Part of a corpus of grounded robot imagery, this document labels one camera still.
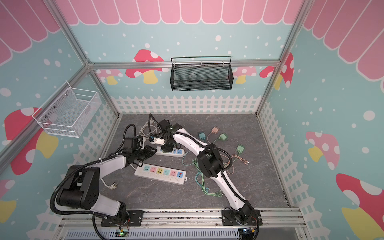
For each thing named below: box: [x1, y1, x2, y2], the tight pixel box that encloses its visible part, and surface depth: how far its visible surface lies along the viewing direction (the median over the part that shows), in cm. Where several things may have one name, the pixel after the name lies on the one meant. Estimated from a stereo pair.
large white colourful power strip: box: [134, 163, 188, 186], surface depth 88 cm
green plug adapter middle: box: [218, 133, 227, 141], surface depth 107 cm
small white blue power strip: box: [155, 146, 186, 158], surface depth 98 cm
